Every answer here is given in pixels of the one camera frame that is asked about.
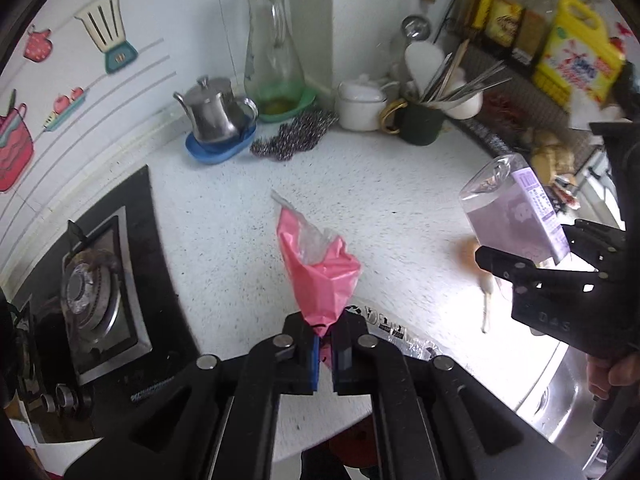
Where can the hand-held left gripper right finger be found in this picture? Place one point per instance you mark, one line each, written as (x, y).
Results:
(340, 375)

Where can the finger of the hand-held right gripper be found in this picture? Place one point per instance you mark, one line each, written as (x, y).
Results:
(597, 245)
(505, 265)

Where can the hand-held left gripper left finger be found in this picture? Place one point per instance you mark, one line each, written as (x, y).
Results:
(314, 365)

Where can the white round plastic spoon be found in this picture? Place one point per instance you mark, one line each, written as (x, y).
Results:
(486, 305)

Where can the purple drink carton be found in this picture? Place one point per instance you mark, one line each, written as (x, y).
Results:
(505, 220)

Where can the pink plastic bag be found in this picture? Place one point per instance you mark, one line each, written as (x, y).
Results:
(315, 285)

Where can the person's right hand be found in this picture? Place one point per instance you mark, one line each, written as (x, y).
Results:
(607, 375)

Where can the red white packet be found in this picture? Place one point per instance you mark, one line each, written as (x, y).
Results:
(565, 192)

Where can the clear printed plastic wrapper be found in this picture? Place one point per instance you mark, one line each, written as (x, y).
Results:
(395, 325)

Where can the stainless steel sink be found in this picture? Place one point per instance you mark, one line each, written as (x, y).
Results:
(560, 410)

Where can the person's leg in jeans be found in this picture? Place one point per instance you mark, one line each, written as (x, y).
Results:
(320, 465)

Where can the ginger root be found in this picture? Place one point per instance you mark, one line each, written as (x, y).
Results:
(547, 155)

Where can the dark green mug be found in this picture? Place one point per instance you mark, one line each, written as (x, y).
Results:
(420, 125)

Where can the white ceramic spoon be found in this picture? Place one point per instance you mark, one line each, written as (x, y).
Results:
(467, 105)

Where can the bundle of chopsticks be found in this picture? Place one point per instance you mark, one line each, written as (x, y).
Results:
(475, 85)

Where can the yellow oil bottle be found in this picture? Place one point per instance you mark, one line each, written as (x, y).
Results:
(570, 60)

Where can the black gas stove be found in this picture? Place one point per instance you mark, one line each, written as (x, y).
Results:
(150, 270)

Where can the white lidded ceramic pot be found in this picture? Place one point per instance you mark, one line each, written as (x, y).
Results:
(360, 110)

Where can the dark seasoning bottle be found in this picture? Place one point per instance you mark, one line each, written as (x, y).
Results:
(530, 37)

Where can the white rice paddle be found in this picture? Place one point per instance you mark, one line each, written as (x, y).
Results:
(422, 62)

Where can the blue plastic dish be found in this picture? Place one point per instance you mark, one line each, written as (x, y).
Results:
(215, 155)

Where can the brown label sauce bottle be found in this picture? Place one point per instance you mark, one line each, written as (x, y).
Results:
(506, 22)

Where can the steel ladle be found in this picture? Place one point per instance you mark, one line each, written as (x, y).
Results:
(415, 27)

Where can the yellow label sauce bottle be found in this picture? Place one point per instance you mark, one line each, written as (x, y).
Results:
(480, 10)

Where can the green plastic dish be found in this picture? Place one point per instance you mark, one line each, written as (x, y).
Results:
(300, 107)

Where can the stainless steel teapot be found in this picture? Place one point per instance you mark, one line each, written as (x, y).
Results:
(212, 110)

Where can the white paper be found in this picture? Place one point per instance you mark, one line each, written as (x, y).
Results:
(50, 447)

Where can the glass pitcher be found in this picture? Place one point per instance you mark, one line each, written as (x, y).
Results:
(272, 60)

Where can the apple tray wall sticker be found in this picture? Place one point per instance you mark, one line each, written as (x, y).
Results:
(62, 110)

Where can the red pot wall sticker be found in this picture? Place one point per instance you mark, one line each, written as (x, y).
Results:
(12, 145)

